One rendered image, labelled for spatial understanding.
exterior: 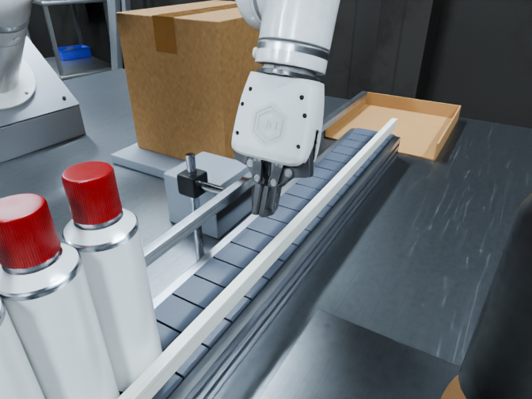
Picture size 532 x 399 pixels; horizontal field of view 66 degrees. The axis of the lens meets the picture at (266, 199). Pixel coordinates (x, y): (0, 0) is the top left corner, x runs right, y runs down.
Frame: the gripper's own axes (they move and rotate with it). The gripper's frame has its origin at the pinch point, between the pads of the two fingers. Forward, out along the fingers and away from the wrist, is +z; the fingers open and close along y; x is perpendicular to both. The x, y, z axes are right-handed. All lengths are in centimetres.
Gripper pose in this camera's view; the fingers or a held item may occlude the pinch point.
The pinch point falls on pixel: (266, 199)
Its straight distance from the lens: 52.2
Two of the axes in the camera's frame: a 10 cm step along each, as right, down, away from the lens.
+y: 8.6, 2.6, -4.4
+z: -1.8, 9.6, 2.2
